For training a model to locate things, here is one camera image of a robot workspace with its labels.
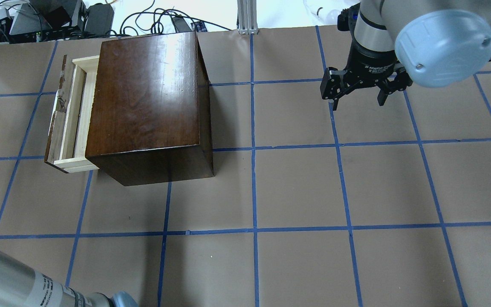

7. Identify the silver robot arm image-left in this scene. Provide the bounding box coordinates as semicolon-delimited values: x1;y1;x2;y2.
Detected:
0;64;358;307

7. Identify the aluminium frame post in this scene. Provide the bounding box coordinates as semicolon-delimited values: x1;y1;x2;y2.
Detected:
237;0;259;35

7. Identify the light wooden drawer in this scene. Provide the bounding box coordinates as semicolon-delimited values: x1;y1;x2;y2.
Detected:
43;55;99;174

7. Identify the black cables bundle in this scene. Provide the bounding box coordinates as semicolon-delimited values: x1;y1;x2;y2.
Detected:
111;0;233;36

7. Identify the black power adapter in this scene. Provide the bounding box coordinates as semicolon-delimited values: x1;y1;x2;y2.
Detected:
171;15;193;33

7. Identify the dark wooden cabinet box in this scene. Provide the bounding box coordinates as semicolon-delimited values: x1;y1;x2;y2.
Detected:
86;32;214;186

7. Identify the clear plastic bottle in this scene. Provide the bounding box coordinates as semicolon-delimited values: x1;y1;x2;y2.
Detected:
303;0;346;26

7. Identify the silver robot arm image-right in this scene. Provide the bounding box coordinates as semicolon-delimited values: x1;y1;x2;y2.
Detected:
338;0;491;105

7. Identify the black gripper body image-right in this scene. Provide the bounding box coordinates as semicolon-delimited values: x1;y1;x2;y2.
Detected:
344;41;398;85

